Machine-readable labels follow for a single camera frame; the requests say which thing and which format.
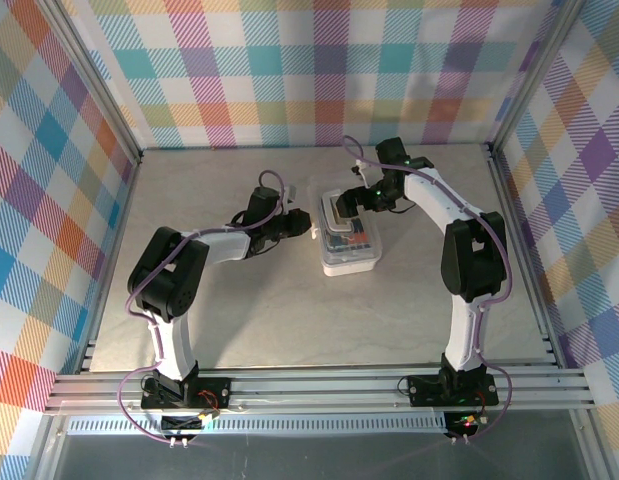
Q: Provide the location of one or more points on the clear plastic tool box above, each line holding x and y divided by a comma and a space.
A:
349, 260

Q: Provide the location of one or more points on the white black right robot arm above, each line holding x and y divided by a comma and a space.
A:
471, 260

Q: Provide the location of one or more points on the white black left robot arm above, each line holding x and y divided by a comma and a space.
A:
164, 270

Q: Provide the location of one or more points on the aluminium side rail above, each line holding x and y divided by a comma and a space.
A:
120, 225
514, 225

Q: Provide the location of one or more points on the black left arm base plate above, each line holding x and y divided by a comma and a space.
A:
214, 392

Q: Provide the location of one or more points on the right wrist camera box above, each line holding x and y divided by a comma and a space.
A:
363, 167

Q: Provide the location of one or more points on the black connector box with lights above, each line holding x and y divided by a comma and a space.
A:
464, 422

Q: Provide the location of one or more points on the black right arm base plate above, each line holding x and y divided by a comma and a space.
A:
424, 390

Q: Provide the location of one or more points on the aluminium mounting rail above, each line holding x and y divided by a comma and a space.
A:
314, 390

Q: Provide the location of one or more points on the aluminium frame post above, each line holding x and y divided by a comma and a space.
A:
535, 75
93, 75

